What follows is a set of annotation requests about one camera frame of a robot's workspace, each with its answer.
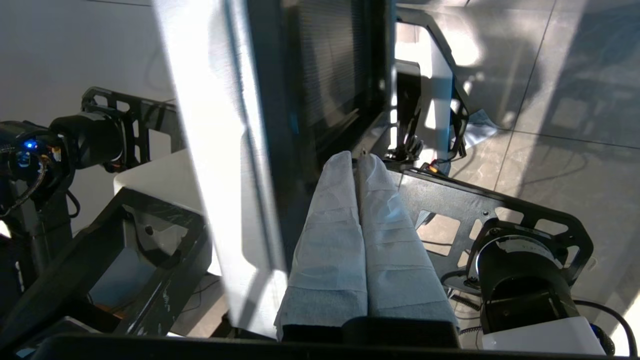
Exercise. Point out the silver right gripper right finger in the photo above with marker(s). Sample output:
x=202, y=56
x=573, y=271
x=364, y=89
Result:
x=395, y=260

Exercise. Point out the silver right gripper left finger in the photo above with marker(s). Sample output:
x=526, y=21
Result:
x=330, y=250

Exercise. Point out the microwave door with dark glass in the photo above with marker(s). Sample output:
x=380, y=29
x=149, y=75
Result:
x=325, y=75

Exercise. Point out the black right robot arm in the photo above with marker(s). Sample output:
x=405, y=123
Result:
x=522, y=282

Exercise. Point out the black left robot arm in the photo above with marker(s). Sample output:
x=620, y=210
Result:
x=90, y=140

